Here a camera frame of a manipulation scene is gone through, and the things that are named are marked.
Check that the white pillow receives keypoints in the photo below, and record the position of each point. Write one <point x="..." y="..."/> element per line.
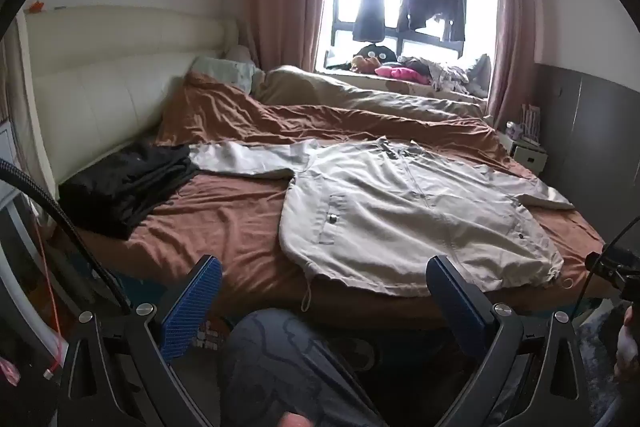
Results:
<point x="240" y="54"/>

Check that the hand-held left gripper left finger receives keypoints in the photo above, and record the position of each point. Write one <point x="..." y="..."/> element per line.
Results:
<point x="192" y="307"/>

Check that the brown blanket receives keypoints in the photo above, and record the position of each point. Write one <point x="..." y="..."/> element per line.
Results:
<point x="240" y="227"/>

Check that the small jar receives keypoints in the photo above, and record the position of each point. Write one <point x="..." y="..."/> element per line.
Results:
<point x="512" y="129"/>

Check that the pink cloth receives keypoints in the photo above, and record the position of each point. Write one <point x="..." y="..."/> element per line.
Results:
<point x="400" y="73"/>

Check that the brown plush toy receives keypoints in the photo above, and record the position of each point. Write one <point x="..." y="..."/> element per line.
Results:
<point x="364" y="64"/>

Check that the person's right hand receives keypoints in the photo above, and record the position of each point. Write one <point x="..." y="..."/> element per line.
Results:
<point x="631" y="347"/>

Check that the pile of light clothes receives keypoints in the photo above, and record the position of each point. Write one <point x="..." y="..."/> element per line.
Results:
<point x="445" y="77"/>

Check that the light green pillow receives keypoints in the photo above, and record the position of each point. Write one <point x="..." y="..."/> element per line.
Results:
<point x="225" y="69"/>

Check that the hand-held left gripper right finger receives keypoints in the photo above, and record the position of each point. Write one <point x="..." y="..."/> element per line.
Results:
<point x="450" y="302"/>

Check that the grey cushion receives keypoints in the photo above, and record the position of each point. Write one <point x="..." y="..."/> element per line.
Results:
<point x="480" y="74"/>

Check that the beige jacket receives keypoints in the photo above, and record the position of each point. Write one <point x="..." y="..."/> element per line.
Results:
<point x="380" y="217"/>

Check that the cream padded headboard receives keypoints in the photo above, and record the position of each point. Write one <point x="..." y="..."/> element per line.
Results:
<point x="100" y="77"/>

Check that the white rack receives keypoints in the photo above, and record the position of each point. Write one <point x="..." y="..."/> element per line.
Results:
<point x="530" y="122"/>

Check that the small orange object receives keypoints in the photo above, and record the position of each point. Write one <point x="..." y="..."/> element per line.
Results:
<point x="37" y="7"/>

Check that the white nightstand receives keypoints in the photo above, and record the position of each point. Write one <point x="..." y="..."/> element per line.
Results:
<point x="525" y="154"/>

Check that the black plush toy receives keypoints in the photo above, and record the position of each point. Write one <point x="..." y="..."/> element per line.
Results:
<point x="375" y="52"/>

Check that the plaid slipper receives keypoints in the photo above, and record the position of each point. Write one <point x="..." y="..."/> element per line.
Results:
<point x="210" y="338"/>

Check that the beige duvet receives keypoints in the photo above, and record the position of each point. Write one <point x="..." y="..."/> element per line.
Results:
<point x="325" y="89"/>

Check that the black folded clothes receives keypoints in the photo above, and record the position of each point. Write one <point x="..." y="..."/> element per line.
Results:
<point x="125" y="187"/>

